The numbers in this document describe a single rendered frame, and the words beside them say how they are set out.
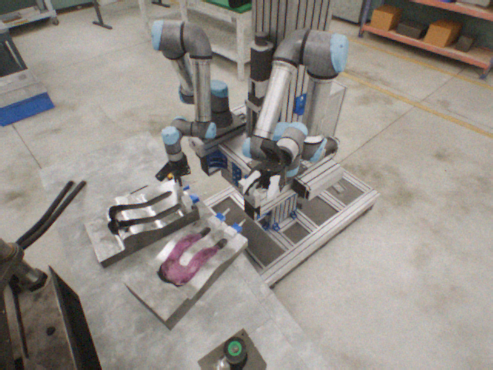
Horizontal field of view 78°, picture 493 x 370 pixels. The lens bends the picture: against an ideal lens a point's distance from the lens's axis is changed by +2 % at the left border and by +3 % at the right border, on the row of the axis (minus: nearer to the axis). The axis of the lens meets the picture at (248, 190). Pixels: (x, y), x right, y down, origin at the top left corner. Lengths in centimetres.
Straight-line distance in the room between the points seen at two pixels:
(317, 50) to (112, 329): 130
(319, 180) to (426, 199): 170
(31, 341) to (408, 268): 232
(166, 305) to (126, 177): 91
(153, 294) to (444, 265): 215
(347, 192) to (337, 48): 169
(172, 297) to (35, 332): 58
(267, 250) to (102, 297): 113
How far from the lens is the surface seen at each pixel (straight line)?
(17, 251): 151
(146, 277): 136
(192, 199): 157
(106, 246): 158
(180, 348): 134
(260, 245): 220
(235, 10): 411
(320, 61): 114
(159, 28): 142
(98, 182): 197
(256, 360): 124
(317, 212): 244
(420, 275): 265
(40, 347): 156
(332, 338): 223
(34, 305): 166
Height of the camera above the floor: 207
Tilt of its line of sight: 48 degrees down
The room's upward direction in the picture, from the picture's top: straight up
